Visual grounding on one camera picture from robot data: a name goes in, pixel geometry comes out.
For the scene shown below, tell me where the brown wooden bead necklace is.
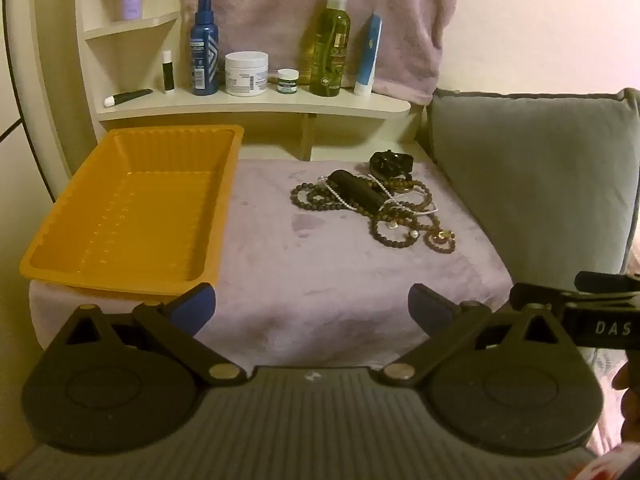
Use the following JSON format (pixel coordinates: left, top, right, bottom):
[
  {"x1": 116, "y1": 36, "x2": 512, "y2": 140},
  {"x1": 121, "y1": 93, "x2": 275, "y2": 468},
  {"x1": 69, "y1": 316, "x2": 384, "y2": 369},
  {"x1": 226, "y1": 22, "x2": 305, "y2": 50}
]
[{"x1": 369, "y1": 180, "x2": 458, "y2": 254}]

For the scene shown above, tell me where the green spray bottle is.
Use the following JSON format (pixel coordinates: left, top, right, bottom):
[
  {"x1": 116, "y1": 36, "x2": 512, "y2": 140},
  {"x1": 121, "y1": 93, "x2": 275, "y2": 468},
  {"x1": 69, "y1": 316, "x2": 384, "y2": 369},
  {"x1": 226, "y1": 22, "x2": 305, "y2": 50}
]
[{"x1": 309, "y1": 0, "x2": 352, "y2": 98}]

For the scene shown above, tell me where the white shelf unit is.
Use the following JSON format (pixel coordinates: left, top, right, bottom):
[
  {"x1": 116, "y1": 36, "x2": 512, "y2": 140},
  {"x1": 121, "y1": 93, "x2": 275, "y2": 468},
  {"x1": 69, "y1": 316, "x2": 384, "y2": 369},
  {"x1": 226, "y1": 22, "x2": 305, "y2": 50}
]
[{"x1": 75, "y1": 0, "x2": 412, "y2": 162}]

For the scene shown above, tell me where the yellow plastic tray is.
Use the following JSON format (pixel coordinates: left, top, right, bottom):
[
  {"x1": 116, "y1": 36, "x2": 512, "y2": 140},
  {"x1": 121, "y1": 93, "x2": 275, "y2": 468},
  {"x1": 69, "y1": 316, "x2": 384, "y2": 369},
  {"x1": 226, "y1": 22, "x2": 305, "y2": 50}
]
[{"x1": 20, "y1": 125, "x2": 245, "y2": 297}]

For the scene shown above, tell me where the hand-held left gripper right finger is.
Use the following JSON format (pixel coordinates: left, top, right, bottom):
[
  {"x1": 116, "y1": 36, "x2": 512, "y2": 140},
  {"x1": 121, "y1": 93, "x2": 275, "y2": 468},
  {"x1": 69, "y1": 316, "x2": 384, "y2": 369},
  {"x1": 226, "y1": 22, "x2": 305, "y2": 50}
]
[{"x1": 382, "y1": 284, "x2": 581, "y2": 388}]

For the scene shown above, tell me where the grey sofa cushion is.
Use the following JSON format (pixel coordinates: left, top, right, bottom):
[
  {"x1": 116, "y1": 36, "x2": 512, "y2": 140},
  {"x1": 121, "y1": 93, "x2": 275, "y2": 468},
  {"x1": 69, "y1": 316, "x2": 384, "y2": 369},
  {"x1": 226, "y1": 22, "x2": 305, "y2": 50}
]
[{"x1": 424, "y1": 87, "x2": 640, "y2": 292}]

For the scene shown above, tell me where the black cylinder case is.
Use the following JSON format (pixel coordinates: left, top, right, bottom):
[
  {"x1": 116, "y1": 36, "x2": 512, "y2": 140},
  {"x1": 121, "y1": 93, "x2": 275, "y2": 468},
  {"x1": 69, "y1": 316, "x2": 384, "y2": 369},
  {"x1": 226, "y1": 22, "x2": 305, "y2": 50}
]
[{"x1": 327, "y1": 170, "x2": 384, "y2": 211}]

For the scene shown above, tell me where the blue white tube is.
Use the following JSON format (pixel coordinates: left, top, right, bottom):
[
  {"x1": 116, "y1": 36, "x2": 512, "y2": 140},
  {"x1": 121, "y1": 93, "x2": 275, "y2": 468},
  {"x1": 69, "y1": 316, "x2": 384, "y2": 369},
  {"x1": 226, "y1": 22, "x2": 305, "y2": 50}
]
[{"x1": 353, "y1": 12, "x2": 383, "y2": 97}]

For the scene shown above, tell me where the person's right hand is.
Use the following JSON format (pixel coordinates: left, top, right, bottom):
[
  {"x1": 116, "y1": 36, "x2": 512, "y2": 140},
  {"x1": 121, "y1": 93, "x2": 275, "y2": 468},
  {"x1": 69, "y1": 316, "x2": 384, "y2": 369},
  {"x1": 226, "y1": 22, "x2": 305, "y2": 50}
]
[{"x1": 612, "y1": 359, "x2": 640, "y2": 442}]

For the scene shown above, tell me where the white pearl chain necklace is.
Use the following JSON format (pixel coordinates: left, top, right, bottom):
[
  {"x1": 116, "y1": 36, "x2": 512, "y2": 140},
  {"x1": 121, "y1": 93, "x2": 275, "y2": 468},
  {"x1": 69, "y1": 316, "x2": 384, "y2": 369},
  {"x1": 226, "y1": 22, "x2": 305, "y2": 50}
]
[{"x1": 319, "y1": 174, "x2": 440, "y2": 217}]

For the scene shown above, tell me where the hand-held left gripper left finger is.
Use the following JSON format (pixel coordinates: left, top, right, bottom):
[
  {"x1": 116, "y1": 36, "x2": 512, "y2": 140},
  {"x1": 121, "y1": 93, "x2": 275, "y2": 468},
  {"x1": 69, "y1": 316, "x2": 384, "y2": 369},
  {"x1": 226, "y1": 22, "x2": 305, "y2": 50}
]
[{"x1": 45, "y1": 283, "x2": 247, "y2": 387}]

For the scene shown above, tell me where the black hair clip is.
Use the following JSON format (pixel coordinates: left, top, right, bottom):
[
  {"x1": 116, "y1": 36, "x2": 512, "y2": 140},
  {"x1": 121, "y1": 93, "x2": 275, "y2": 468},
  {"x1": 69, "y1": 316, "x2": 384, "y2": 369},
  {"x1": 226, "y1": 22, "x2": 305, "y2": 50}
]
[{"x1": 369, "y1": 150, "x2": 415, "y2": 179}]

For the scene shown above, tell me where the blue spray bottle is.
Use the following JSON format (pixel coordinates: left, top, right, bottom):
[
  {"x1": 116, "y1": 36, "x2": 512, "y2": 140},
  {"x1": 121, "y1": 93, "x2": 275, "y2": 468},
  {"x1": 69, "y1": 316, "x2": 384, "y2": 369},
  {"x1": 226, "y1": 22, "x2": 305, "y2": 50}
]
[{"x1": 189, "y1": 0, "x2": 221, "y2": 96}]

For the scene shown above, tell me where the black tube white cap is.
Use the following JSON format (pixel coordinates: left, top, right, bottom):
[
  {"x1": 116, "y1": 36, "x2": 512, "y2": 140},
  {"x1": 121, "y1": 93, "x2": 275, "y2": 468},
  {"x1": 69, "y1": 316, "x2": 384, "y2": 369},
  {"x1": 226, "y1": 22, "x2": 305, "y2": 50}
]
[{"x1": 103, "y1": 88, "x2": 154, "y2": 108}]

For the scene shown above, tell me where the lip balm stick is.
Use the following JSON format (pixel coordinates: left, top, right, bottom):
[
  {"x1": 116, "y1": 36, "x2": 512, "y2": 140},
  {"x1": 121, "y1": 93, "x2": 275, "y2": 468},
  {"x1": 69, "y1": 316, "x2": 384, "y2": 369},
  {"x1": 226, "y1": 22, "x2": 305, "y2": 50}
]
[{"x1": 161, "y1": 50, "x2": 176, "y2": 95}]

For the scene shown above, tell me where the patterned light cloth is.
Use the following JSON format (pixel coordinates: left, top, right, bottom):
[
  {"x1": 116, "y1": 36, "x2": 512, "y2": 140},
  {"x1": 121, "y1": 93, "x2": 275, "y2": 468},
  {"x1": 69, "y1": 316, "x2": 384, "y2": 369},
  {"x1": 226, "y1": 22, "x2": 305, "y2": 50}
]
[{"x1": 582, "y1": 347, "x2": 632, "y2": 456}]

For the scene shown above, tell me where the small green label jar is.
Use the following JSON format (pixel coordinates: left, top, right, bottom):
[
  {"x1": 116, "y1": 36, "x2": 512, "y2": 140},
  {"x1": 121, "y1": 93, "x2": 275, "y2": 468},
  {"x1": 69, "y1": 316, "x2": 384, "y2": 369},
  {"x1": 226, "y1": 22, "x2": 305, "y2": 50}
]
[{"x1": 276, "y1": 68, "x2": 301, "y2": 94}]

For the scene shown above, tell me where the pink hanging towel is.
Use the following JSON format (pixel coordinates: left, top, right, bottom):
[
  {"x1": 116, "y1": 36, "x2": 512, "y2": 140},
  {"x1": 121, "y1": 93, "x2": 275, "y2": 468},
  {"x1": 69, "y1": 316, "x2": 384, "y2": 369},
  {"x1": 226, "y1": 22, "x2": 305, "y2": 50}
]
[{"x1": 182, "y1": 0, "x2": 460, "y2": 107}]

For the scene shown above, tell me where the red white object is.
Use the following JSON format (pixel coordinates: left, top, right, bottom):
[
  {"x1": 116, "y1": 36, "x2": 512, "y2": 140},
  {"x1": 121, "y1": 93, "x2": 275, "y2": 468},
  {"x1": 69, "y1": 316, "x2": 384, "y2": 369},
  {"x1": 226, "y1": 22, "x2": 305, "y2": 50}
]
[{"x1": 575, "y1": 439, "x2": 640, "y2": 480}]

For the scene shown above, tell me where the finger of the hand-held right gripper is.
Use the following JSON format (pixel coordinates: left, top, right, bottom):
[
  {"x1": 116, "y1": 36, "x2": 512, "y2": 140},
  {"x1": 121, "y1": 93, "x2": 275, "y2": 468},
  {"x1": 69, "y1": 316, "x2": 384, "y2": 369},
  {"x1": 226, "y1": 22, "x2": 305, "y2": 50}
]
[
  {"x1": 574, "y1": 270, "x2": 640, "y2": 296},
  {"x1": 509, "y1": 282, "x2": 571, "y2": 318}
]

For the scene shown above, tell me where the gold pendant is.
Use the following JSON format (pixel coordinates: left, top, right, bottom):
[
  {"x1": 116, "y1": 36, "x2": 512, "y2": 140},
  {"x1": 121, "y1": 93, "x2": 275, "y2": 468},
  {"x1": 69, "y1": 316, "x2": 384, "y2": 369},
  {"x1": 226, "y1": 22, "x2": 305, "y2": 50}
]
[{"x1": 425, "y1": 227, "x2": 456, "y2": 251}]

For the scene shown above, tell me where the white cream jar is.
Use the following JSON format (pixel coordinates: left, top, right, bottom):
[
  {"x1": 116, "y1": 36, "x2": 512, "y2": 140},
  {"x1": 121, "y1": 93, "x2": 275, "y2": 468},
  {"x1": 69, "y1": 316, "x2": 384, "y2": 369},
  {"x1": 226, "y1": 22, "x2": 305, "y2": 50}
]
[{"x1": 224, "y1": 51, "x2": 270, "y2": 98}]

